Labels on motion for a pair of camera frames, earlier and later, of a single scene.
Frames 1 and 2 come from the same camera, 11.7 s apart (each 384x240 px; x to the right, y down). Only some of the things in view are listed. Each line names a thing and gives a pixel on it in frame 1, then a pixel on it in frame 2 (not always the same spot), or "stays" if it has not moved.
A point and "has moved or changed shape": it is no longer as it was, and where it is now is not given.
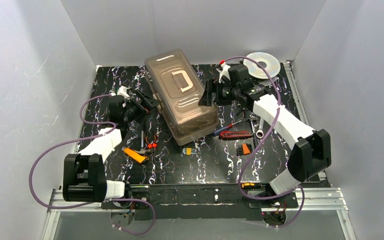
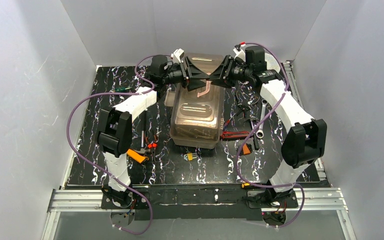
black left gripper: [140, 104] → [185, 72]
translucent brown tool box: [177, 90] has moved or changed shape
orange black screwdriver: [248, 185] stays
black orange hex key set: [244, 149] stays
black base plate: [198, 202] stays
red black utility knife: [230, 135] stays
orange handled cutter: [136, 157] stays
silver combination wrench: [260, 130] stays
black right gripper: [216, 91] → [227, 69]
